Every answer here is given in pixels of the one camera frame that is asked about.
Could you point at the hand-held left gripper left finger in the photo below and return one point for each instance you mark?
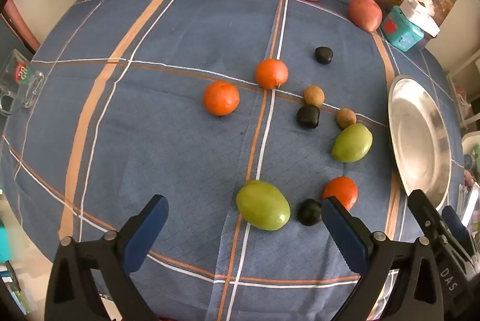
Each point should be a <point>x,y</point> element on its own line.
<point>144,231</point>

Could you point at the reddish curved bar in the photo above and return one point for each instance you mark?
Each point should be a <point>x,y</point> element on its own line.
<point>20,28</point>

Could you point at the glass mug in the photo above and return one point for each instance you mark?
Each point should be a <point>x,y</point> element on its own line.
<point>22,80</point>

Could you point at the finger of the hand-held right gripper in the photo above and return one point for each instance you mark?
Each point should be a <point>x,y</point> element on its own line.
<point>455,227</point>
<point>423,210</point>

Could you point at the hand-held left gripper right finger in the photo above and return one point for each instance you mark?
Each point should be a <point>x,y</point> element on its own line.
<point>343,231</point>

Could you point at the orange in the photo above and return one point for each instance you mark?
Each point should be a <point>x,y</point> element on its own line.
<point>272,74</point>
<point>221,98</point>
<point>341,189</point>

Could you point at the white shelf unit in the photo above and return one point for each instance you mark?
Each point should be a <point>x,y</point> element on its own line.
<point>463,88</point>

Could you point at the green mango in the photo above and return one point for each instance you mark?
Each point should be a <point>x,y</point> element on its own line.
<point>352,142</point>
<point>263,204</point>

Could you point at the brown kiwi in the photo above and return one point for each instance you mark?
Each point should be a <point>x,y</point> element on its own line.
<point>345,118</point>

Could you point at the round steel plate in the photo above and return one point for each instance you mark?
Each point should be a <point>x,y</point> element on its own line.
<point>420,141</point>

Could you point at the teal box with red label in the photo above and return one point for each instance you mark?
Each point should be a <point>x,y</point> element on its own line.
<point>403,35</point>

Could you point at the blue plaid tablecloth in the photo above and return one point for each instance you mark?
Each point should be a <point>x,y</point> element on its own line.
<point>168,156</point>

